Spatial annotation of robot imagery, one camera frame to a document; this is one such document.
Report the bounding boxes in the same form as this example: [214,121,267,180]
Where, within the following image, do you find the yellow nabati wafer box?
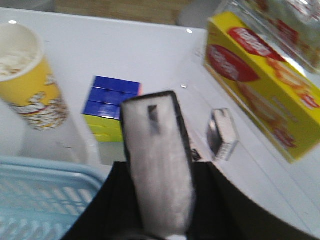
[204,11,320,162]

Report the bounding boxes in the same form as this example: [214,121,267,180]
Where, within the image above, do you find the colourful puzzle cube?
[82,76,142,143]

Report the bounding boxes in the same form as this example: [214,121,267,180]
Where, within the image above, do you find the clear acrylic display shelf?
[189,0,320,236]

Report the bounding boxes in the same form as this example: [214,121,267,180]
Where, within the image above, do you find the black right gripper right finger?
[187,162,312,240]

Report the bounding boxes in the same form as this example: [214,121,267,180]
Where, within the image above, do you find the light blue plastic basket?
[0,156,106,240]

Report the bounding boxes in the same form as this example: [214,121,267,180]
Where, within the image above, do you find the cream snack bag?
[241,0,320,74]

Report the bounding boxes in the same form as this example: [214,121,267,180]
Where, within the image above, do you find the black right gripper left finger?
[63,161,150,240]

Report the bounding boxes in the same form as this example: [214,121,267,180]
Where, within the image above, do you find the black tissue pack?
[206,108,239,162]
[120,91,196,238]

